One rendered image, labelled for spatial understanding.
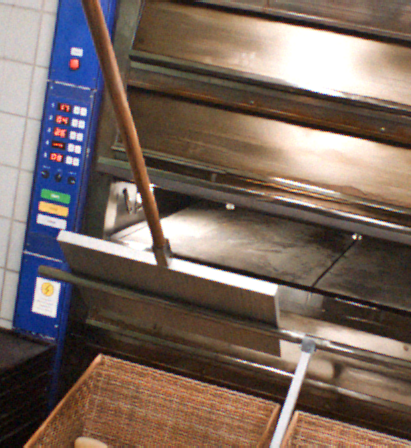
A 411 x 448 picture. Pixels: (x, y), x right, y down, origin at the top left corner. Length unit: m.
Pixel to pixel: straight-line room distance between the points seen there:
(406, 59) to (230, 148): 0.53
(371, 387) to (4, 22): 1.45
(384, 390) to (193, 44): 1.07
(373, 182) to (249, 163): 0.34
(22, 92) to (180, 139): 0.50
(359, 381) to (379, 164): 0.59
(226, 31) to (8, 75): 0.66
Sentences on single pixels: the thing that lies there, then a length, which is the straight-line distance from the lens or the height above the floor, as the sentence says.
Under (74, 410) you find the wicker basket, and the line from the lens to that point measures 3.12.
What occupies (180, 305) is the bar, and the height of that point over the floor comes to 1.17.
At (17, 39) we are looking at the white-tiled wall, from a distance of 3.21.
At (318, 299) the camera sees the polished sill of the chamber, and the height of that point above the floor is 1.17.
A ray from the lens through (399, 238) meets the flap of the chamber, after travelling 2.78.
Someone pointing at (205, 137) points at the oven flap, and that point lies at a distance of 3.01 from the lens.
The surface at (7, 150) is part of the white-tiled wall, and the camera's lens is 3.24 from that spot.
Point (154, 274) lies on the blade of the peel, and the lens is 2.64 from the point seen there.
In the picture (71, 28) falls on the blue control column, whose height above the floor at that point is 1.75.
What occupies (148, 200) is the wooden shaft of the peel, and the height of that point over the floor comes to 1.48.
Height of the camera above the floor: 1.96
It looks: 12 degrees down
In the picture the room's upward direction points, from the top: 10 degrees clockwise
